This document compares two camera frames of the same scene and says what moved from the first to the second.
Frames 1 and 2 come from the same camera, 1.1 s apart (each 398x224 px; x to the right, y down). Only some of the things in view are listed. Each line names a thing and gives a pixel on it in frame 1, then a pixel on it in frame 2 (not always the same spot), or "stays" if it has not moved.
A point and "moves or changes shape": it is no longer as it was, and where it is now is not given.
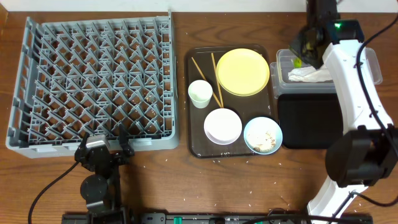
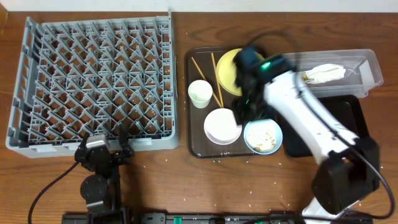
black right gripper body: (298, 45) -> (254, 107)
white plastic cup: (200, 92) stays
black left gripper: (104, 154) stays
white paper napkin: (309, 74) stays
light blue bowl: (263, 135) stays
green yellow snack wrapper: (298, 63) moves or changes shape
